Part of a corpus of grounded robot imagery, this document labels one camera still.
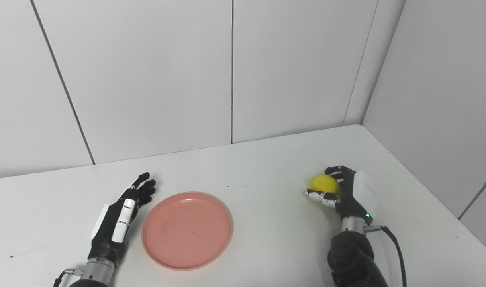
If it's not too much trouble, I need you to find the yellow lemon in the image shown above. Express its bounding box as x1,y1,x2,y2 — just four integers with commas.
309,174,343,195

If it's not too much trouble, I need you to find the pink plate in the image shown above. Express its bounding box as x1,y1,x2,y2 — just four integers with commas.
141,192,233,271

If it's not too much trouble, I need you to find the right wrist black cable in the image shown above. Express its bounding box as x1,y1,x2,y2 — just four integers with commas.
364,225,408,287

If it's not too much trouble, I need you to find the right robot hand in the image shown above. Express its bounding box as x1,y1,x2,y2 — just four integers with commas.
304,165,378,223

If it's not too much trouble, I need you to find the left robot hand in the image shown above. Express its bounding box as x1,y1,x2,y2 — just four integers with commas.
87,172,157,264

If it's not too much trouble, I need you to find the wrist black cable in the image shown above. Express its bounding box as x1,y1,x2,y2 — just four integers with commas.
364,225,408,287
53,268,84,287

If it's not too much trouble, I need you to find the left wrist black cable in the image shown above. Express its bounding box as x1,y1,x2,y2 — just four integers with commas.
53,268,84,287

